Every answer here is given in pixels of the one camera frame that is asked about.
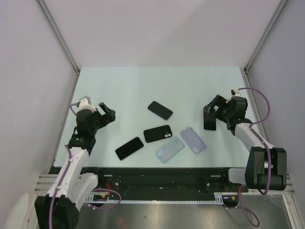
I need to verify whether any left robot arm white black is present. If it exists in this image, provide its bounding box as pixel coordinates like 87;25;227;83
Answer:
34;97;116;229

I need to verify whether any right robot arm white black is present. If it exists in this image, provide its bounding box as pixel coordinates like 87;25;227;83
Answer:
203;95;287;195

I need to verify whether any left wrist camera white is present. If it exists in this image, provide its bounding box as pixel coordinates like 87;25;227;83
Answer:
78;96;96;112

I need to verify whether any aluminium frame post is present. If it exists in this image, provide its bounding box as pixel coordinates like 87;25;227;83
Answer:
35;0;80;75
244;0;289;73

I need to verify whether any right side aluminium rail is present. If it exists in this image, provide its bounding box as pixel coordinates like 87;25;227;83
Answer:
240;67;269;142

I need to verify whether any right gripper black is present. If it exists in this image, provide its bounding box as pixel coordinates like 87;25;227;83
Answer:
203;94;233;124

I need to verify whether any purple cable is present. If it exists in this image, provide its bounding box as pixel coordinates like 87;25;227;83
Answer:
237;87;275;227
49;103;122;229

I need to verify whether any light blue phone case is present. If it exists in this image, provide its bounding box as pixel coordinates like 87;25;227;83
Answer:
156;138;185;164

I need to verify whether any left aluminium frame post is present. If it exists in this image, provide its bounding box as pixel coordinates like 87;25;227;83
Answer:
35;0;80;75

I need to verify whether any purple phone case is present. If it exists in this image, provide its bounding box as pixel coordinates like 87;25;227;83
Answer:
180;127;206;155

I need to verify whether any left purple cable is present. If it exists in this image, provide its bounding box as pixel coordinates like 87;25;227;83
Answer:
49;103;122;229

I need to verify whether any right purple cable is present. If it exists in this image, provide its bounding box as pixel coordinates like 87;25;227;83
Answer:
237;87;275;227

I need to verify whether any right aluminium frame post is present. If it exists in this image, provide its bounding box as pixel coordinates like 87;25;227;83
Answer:
244;0;289;73

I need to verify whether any black phone case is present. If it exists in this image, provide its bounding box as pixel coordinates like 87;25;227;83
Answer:
143;125;173;143

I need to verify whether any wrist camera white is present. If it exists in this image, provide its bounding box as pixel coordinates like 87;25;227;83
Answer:
231;89;242;98
78;96;96;112

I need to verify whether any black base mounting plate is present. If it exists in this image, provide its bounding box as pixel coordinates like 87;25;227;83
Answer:
81;167;238;201

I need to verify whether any grey slotted cable duct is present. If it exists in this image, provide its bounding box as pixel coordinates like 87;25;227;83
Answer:
85;194;223;205

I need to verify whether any blue-edged black phone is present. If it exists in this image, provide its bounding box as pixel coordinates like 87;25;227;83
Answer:
147;101;173;120

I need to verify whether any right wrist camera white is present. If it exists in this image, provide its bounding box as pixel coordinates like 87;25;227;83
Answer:
231;89;242;98

